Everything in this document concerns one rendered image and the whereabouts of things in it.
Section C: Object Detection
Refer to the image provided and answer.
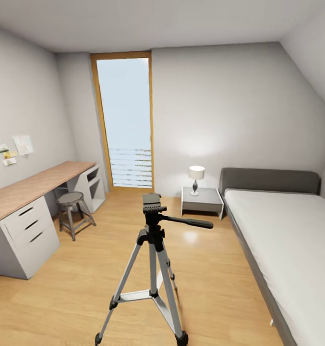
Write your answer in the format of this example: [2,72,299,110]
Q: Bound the camera tripod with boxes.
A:
[95,193,213,346]

